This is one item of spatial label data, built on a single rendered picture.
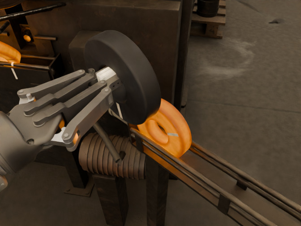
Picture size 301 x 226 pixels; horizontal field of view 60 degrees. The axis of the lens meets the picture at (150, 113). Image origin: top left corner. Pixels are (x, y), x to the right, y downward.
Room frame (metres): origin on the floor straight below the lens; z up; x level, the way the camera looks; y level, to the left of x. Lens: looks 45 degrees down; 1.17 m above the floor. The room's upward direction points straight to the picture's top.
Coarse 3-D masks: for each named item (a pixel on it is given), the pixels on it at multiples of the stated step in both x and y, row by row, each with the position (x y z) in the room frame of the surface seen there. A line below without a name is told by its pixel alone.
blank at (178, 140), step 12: (168, 108) 0.40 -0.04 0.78; (156, 120) 0.39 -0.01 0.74; (168, 120) 0.37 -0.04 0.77; (180, 120) 0.37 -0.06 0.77; (144, 132) 0.42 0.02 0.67; (156, 132) 0.42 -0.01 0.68; (168, 132) 0.37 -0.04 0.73; (180, 132) 0.35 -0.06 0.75; (168, 144) 0.37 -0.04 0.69; (180, 144) 0.35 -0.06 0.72; (180, 156) 0.35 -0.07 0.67
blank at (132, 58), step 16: (112, 32) 0.34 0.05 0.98; (96, 48) 0.34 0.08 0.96; (112, 48) 0.31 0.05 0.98; (128, 48) 0.31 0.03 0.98; (96, 64) 0.34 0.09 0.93; (112, 64) 0.31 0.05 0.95; (128, 64) 0.29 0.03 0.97; (144, 64) 0.29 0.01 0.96; (128, 80) 0.29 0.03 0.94; (144, 80) 0.28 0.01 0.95; (112, 96) 0.33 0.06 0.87; (128, 96) 0.29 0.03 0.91; (144, 96) 0.27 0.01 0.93; (160, 96) 0.29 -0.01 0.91; (128, 112) 0.30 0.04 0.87; (144, 112) 0.27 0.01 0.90
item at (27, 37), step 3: (24, 30) 0.78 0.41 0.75; (27, 30) 0.77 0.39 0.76; (24, 33) 0.77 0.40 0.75; (27, 33) 0.76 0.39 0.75; (30, 33) 0.77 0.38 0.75; (24, 36) 0.76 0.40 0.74; (27, 36) 0.76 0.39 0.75; (30, 36) 0.76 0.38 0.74; (27, 39) 0.76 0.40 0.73; (30, 39) 0.76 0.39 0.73; (33, 39) 0.76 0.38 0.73
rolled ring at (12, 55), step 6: (0, 42) 0.64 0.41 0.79; (0, 48) 0.63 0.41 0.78; (6, 48) 0.64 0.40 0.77; (12, 48) 0.66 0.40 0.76; (0, 54) 0.63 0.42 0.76; (6, 54) 0.63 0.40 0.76; (12, 54) 0.65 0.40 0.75; (18, 54) 0.67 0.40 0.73; (0, 60) 0.70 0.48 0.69; (6, 60) 0.69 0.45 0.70; (12, 60) 0.65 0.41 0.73; (18, 60) 0.67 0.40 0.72; (12, 66) 0.69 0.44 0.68
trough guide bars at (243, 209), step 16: (160, 128) 0.45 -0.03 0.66; (144, 144) 0.39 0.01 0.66; (192, 144) 0.37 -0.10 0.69; (176, 160) 0.33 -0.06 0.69; (208, 160) 0.34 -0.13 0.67; (224, 160) 0.32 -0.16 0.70; (192, 176) 0.30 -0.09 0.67; (240, 176) 0.29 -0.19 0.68; (224, 192) 0.24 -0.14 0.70; (256, 192) 0.25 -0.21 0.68; (272, 192) 0.24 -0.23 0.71; (224, 208) 0.23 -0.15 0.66; (240, 208) 0.22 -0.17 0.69; (288, 208) 0.22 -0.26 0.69; (256, 224) 0.19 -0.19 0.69; (272, 224) 0.18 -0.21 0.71
